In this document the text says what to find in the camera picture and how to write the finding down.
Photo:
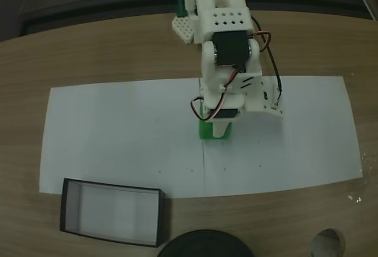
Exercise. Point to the green cube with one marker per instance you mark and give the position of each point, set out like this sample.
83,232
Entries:
205,131

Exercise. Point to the white perforated base plate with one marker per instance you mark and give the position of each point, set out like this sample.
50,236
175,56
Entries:
184,29

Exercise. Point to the black round object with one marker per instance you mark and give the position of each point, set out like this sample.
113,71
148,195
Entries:
206,245

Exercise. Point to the green clamp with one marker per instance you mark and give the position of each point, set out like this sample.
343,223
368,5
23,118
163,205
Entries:
181,6

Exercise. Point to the grey spoon-shaped object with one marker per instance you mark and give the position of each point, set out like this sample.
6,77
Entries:
327,243

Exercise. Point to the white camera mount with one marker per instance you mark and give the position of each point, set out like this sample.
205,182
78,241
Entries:
267,99

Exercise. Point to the dark brown open box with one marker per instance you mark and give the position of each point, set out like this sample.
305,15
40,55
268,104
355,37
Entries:
115,212

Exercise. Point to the white paper sheet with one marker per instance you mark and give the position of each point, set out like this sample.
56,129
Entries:
124,139
295,144

